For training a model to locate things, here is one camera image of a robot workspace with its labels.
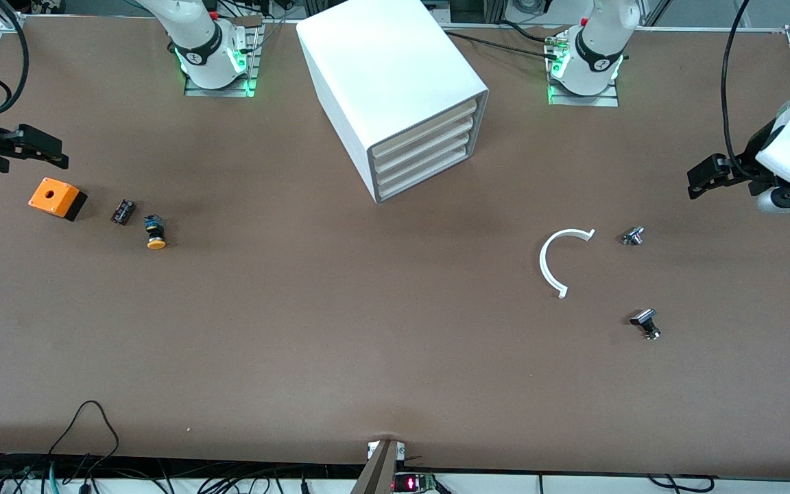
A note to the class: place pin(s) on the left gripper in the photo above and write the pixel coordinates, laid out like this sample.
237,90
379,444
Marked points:
756,151

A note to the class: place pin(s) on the orange push button switch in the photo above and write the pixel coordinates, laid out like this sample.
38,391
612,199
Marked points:
156,237

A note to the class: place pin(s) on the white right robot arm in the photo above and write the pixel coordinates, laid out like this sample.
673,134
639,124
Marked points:
203,48

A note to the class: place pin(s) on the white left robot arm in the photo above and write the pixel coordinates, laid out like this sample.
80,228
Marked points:
597,48

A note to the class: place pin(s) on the orange box with black base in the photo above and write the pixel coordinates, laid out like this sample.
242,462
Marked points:
52,195

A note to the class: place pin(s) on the upper metal bolt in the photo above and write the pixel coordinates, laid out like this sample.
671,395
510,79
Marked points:
633,236

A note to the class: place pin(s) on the small black contact block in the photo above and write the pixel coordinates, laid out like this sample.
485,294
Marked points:
123,211

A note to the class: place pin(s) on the device with red LED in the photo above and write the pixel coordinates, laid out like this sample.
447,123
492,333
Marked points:
412,484

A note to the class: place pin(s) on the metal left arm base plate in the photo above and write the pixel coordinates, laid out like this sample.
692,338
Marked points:
583,101

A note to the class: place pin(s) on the black-headed silver switch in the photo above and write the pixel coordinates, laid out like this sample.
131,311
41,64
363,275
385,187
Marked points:
644,319

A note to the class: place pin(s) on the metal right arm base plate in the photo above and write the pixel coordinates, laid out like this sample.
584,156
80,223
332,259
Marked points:
220,91

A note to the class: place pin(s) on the brown camera mount post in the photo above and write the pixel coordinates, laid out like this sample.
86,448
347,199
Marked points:
376,473

